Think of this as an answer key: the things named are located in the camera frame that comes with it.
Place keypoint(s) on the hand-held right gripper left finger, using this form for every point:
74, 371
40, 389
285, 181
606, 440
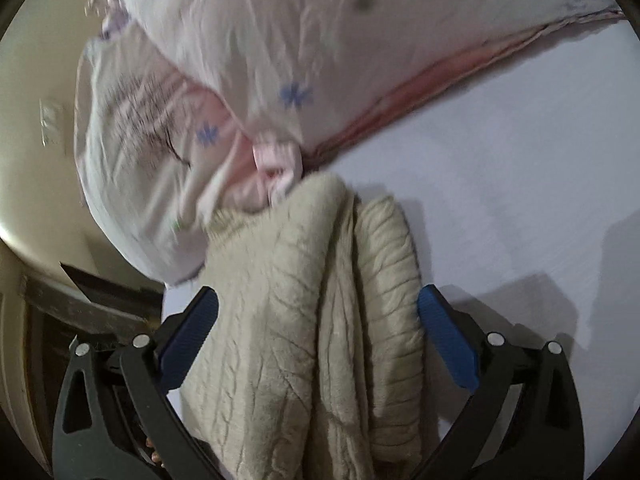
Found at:
186, 340

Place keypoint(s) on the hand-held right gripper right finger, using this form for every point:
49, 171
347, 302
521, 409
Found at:
446, 340

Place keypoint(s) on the beige knitted sweater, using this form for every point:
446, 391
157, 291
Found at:
310, 330

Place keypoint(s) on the white bed sheet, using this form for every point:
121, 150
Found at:
500, 200

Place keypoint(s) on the white wall switch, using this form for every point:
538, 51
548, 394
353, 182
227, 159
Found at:
51, 122

